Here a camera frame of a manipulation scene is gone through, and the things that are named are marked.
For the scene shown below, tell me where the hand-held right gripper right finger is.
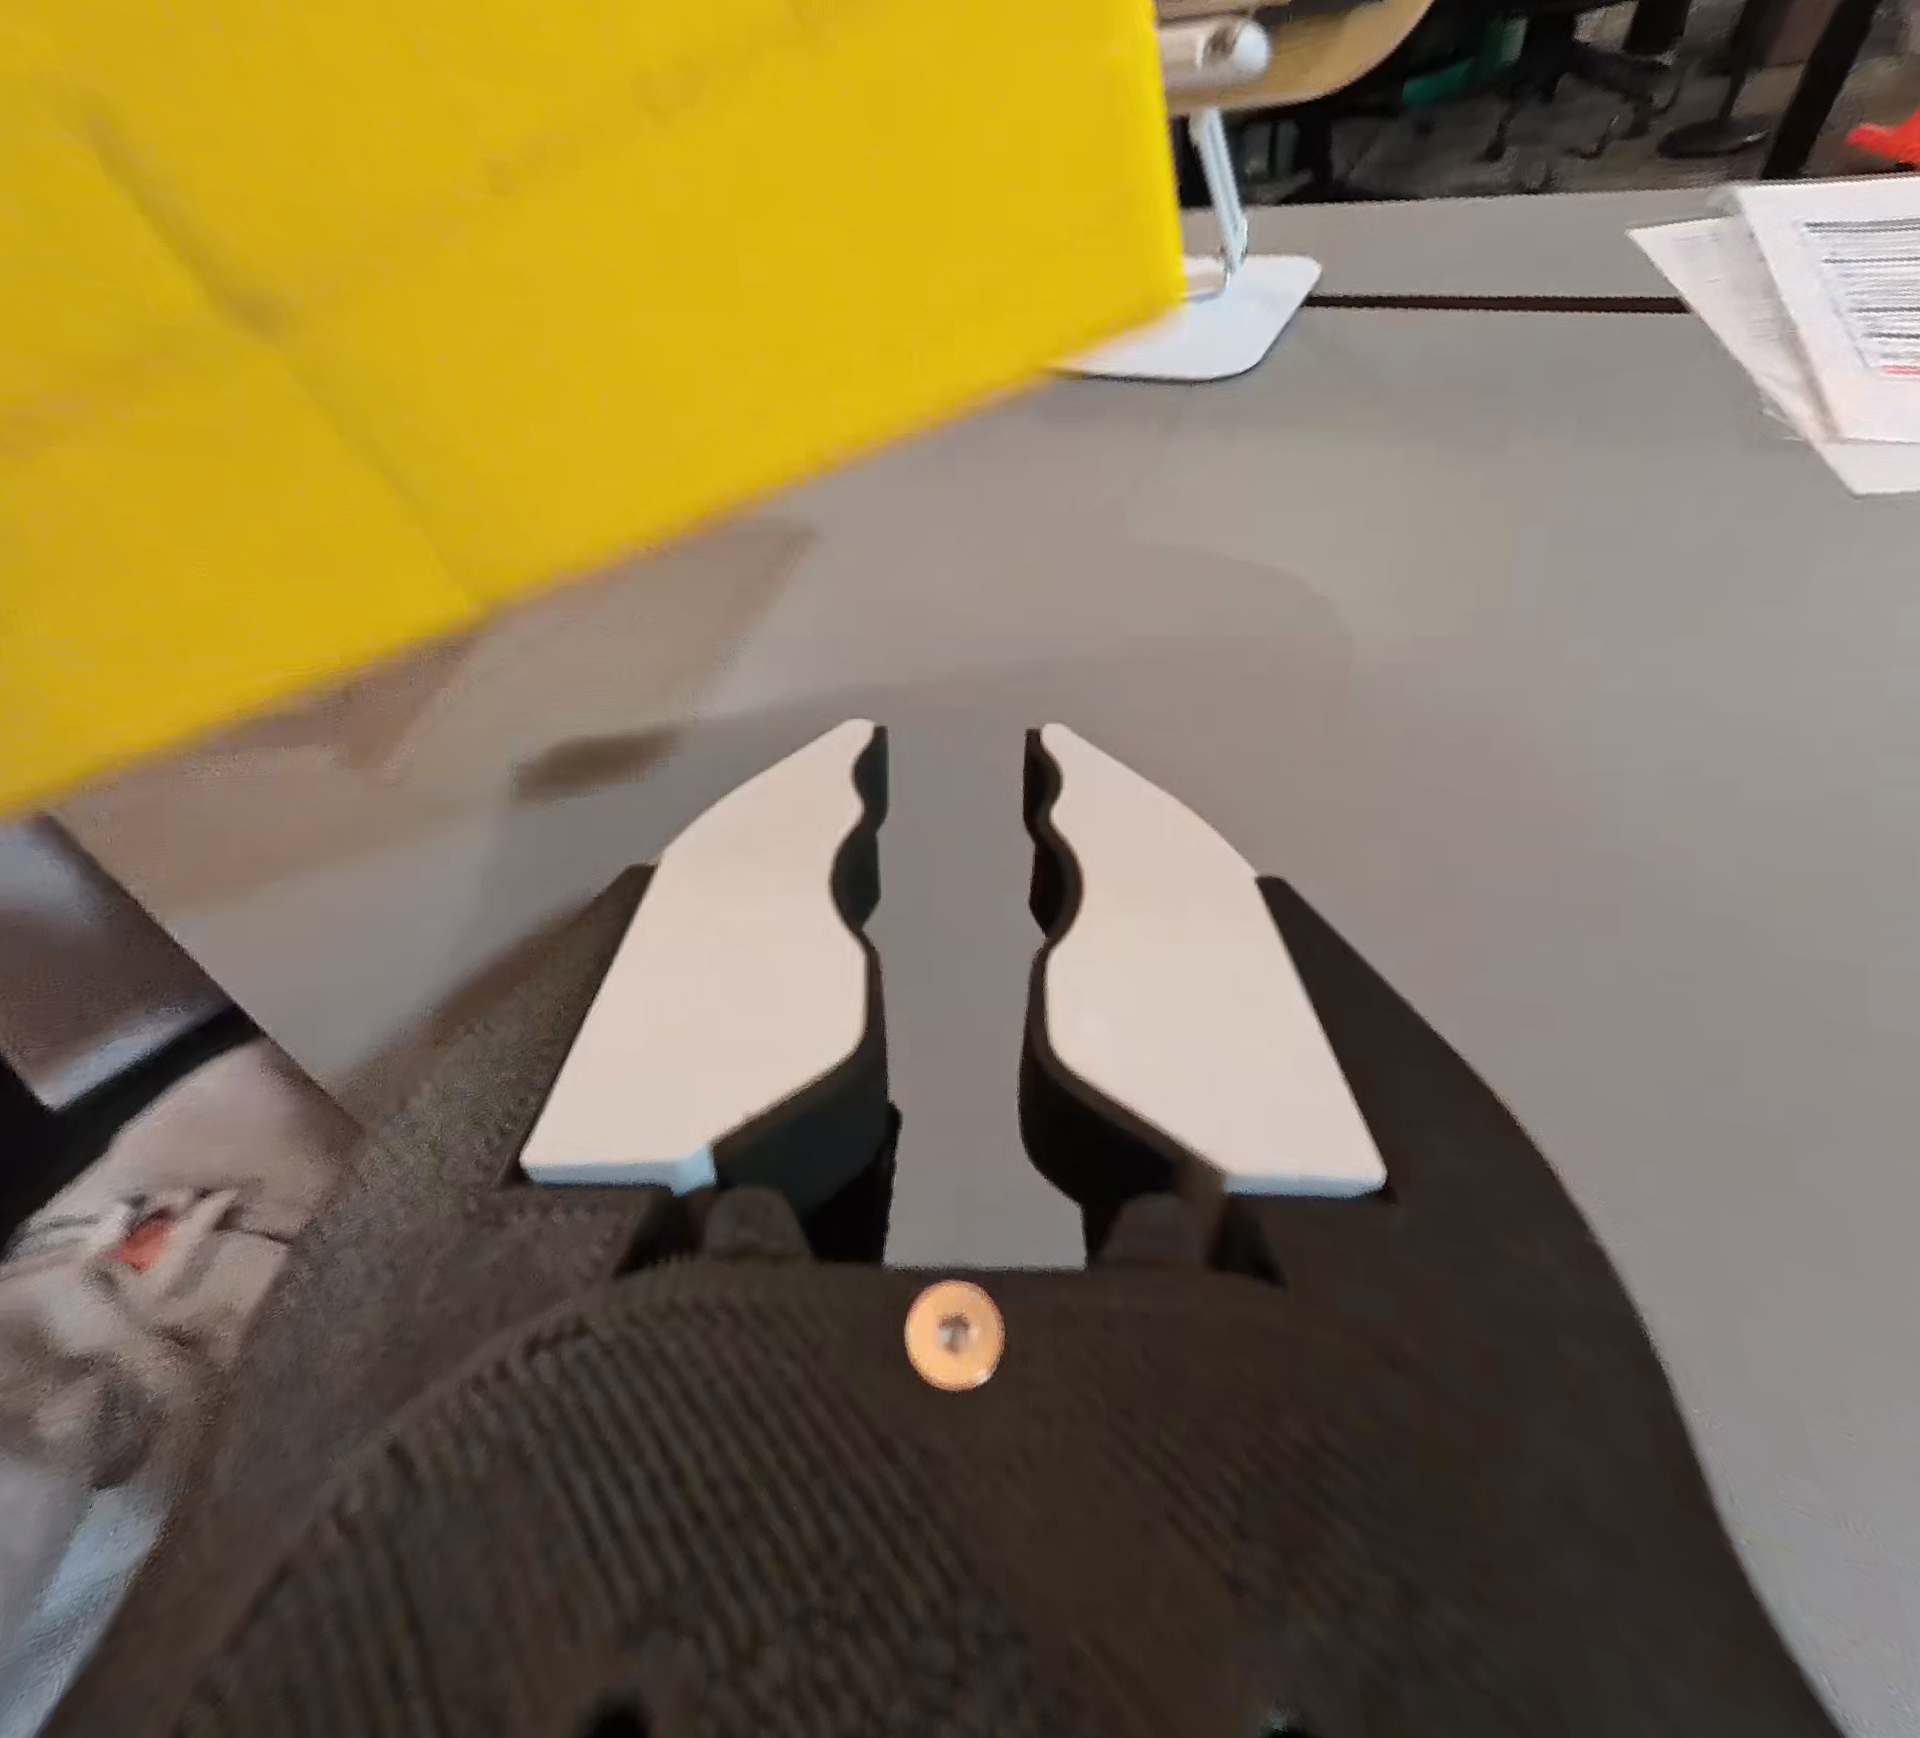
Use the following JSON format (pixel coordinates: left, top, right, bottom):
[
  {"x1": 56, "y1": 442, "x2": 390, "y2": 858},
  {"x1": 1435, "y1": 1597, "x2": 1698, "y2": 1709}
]
[{"x1": 1023, "y1": 721, "x2": 1390, "y2": 1198}]

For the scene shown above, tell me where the printed paper sheet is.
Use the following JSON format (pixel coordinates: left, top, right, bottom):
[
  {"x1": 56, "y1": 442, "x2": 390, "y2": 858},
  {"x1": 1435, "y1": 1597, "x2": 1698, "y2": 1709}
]
[{"x1": 1724, "y1": 175, "x2": 1920, "y2": 446}]

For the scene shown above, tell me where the white display stand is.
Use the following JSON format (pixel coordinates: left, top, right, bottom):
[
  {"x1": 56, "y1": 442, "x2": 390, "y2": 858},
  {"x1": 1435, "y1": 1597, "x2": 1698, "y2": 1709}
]
[{"x1": 1070, "y1": 20, "x2": 1325, "y2": 383}]

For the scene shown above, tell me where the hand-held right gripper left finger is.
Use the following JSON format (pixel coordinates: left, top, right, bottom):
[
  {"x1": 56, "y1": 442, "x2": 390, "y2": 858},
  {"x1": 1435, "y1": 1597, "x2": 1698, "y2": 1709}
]
[{"x1": 523, "y1": 716, "x2": 888, "y2": 1197}]

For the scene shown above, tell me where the plain white paper sheet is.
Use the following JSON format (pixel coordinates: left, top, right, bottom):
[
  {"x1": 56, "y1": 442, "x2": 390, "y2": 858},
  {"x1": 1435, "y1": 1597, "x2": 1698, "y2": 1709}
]
[{"x1": 1628, "y1": 212, "x2": 1920, "y2": 500}]

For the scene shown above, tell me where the yellow box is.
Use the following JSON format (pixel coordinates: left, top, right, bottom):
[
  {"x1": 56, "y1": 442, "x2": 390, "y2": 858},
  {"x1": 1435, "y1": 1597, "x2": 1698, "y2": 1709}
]
[{"x1": 0, "y1": 0, "x2": 1190, "y2": 820}]

